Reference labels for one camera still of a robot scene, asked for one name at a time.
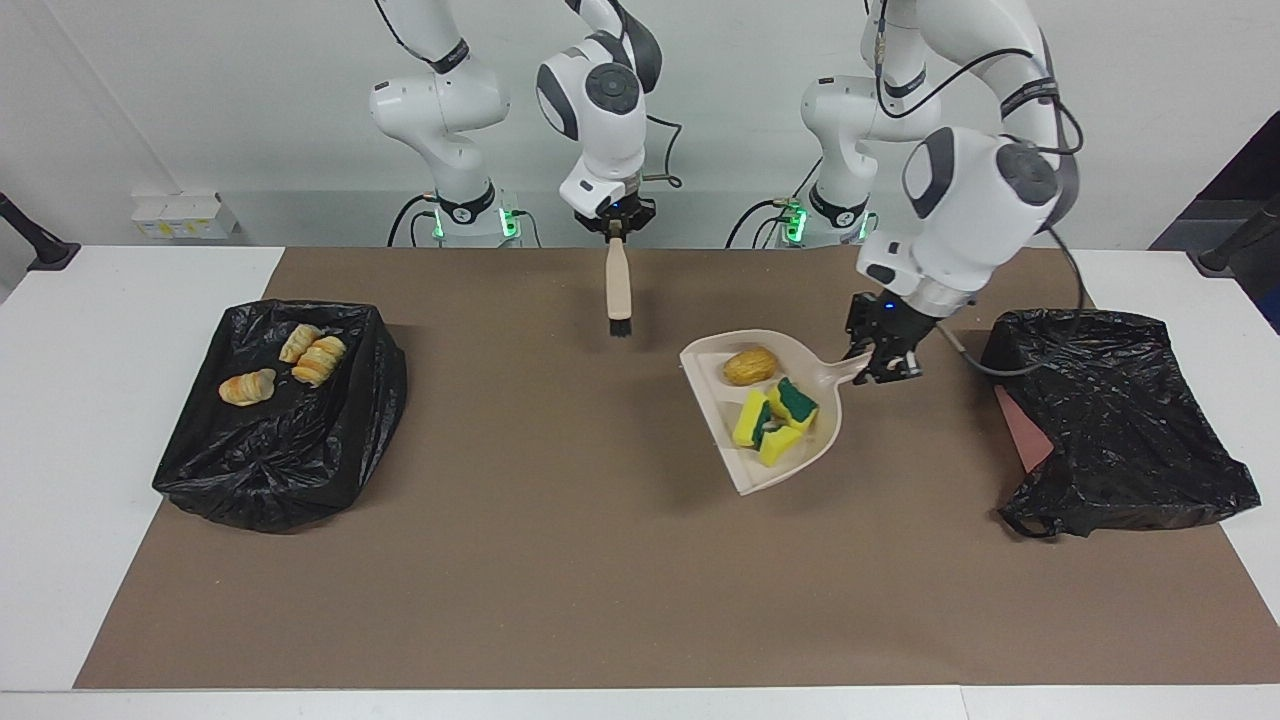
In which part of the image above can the beige hand brush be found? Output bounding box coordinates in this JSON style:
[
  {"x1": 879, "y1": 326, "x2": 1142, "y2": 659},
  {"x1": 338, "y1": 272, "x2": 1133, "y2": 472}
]
[{"x1": 604, "y1": 234, "x2": 637, "y2": 338}]

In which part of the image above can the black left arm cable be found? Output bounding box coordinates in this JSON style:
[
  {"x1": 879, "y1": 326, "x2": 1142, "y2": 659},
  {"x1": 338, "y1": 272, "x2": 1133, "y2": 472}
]
[{"x1": 872, "y1": 0, "x2": 1093, "y2": 379}]

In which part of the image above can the dark background panel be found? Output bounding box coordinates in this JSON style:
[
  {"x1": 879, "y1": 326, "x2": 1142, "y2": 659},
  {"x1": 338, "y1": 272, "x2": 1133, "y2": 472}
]
[{"x1": 1150, "y1": 108, "x2": 1280, "y2": 333}]

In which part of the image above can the black plastic trash bag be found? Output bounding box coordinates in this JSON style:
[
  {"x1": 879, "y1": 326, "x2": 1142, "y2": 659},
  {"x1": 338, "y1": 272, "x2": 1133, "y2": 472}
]
[
  {"x1": 151, "y1": 298, "x2": 409, "y2": 534},
  {"x1": 979, "y1": 308, "x2": 1263, "y2": 541}
]

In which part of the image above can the yellow green sponge piece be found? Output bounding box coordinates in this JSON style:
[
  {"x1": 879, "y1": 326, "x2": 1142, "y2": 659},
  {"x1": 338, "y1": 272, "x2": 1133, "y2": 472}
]
[
  {"x1": 756, "y1": 424, "x2": 805, "y2": 469},
  {"x1": 732, "y1": 389, "x2": 774, "y2": 450},
  {"x1": 767, "y1": 376, "x2": 821, "y2": 434}
]

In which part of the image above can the black base cable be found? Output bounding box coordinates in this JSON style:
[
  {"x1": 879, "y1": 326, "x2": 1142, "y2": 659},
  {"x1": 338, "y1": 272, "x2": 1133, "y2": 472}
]
[
  {"x1": 725, "y1": 197, "x2": 801, "y2": 248},
  {"x1": 387, "y1": 193, "x2": 441, "y2": 248}
]

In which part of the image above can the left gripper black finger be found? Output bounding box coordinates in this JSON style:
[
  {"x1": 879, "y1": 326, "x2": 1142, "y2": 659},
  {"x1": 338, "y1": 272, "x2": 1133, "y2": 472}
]
[
  {"x1": 868, "y1": 343, "x2": 924, "y2": 387},
  {"x1": 844, "y1": 325, "x2": 881, "y2": 376}
]

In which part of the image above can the pale pastry piece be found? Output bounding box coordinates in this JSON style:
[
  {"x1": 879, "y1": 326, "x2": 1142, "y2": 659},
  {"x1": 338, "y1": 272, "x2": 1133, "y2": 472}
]
[{"x1": 278, "y1": 322, "x2": 324, "y2": 365}]

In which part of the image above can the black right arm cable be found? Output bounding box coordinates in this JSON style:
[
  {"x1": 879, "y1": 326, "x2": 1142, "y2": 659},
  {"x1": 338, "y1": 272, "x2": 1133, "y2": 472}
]
[{"x1": 375, "y1": 0, "x2": 686, "y2": 191}]

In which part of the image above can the beige plastic dustpan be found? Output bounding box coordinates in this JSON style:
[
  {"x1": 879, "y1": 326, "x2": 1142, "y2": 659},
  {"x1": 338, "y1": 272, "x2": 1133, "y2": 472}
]
[{"x1": 679, "y1": 328, "x2": 873, "y2": 497}]

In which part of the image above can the pink box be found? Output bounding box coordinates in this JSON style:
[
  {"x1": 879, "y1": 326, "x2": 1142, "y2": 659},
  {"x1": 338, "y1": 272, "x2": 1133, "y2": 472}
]
[{"x1": 992, "y1": 384, "x2": 1057, "y2": 474}]

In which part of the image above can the black stand with base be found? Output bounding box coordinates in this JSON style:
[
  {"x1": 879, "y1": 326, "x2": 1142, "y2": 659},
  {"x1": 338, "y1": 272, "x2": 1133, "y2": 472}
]
[
  {"x1": 0, "y1": 190, "x2": 81, "y2": 272},
  {"x1": 1195, "y1": 195, "x2": 1280, "y2": 276}
]

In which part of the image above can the brown paper table mat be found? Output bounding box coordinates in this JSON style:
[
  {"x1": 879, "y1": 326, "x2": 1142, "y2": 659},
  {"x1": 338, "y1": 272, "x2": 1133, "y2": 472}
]
[{"x1": 73, "y1": 245, "x2": 1280, "y2": 691}]

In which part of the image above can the white socket box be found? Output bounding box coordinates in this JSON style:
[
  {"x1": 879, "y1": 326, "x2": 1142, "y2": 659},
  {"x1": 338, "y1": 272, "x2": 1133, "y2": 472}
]
[{"x1": 130, "y1": 190, "x2": 241, "y2": 241}]

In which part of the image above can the orange striped croissant piece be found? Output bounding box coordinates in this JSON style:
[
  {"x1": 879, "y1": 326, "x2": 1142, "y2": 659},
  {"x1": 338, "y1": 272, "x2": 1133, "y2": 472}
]
[
  {"x1": 217, "y1": 367, "x2": 279, "y2": 409},
  {"x1": 291, "y1": 334, "x2": 349, "y2": 389}
]

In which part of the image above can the black left base cable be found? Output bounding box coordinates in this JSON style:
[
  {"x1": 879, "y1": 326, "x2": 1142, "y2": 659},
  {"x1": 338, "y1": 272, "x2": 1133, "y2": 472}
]
[{"x1": 725, "y1": 197, "x2": 801, "y2": 248}]

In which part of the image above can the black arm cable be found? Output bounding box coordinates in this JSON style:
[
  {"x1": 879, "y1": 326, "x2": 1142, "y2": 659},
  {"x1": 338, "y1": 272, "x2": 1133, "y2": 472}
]
[
  {"x1": 375, "y1": 0, "x2": 686, "y2": 191},
  {"x1": 872, "y1": 0, "x2": 1093, "y2": 379}
]

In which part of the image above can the black right base cable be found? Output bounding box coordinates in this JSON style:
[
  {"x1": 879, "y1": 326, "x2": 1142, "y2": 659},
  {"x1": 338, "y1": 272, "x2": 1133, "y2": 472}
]
[{"x1": 387, "y1": 193, "x2": 441, "y2": 248}]

